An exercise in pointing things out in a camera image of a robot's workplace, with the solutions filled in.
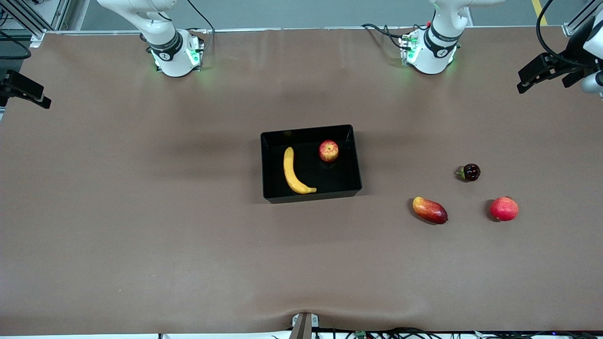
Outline black rectangular plastic box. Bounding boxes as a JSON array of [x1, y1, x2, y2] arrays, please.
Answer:
[[260, 124, 363, 204]]

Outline aluminium frame profile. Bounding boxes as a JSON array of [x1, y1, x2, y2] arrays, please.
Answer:
[[562, 0, 603, 37], [0, 0, 72, 48]]

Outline black cable at right arm base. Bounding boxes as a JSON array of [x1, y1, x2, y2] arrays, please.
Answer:
[[186, 0, 216, 36]]

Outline black cables at left arm base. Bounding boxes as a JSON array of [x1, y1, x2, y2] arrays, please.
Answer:
[[361, 23, 430, 51]]

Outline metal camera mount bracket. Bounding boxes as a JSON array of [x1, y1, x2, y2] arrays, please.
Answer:
[[288, 312, 320, 339]]

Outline brown table cover mat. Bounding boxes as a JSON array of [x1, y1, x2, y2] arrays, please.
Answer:
[[0, 26, 603, 336]]

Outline dark purple mangosteen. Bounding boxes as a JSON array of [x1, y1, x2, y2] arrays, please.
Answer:
[[455, 163, 481, 182]]

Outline yellow banana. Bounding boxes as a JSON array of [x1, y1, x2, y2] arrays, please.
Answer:
[[283, 146, 318, 195]]

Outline red yellow striped apple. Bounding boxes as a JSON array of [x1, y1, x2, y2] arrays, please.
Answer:
[[318, 139, 340, 163]]

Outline red pomegranate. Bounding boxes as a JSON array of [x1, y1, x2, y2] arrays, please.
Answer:
[[489, 196, 520, 222]]

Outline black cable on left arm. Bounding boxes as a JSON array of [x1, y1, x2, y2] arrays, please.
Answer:
[[537, 0, 585, 67]]

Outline red yellow mango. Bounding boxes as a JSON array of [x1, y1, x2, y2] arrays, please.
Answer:
[[412, 196, 448, 225]]

